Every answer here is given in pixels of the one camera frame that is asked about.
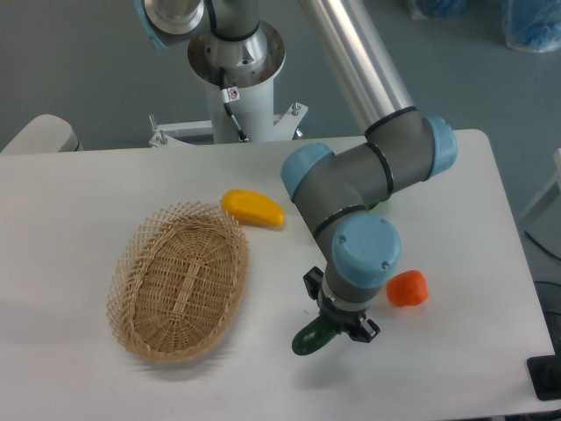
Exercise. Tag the green bok choy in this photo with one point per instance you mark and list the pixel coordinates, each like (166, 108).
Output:
(379, 203)

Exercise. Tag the woven wicker basket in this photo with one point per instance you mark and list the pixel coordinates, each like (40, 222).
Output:
(179, 282)

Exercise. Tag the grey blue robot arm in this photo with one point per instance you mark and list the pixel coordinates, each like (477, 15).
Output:
(332, 190)

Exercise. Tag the green cucumber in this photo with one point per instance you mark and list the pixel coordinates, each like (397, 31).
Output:
(315, 335)

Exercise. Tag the orange persimmon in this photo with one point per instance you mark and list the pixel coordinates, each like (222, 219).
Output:
(408, 289)

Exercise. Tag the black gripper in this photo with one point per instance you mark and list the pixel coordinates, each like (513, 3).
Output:
(350, 318)

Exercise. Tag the blue plastic bag centre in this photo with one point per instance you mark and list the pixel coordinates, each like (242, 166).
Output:
(429, 9)

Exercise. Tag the black device at edge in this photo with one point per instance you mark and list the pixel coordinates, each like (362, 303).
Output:
(544, 372)

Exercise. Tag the blue plastic bag right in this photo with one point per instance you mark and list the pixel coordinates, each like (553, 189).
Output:
(531, 26)

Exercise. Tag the white chair corner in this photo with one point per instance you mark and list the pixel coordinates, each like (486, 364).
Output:
(44, 134)

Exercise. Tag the yellow mango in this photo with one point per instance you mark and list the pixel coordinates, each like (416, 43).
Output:
(253, 208)

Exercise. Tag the blue plastic bag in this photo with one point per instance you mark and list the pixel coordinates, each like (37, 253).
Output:
(429, 9)
(531, 26)

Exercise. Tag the white furniture leg right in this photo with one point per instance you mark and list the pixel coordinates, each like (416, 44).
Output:
(546, 195)

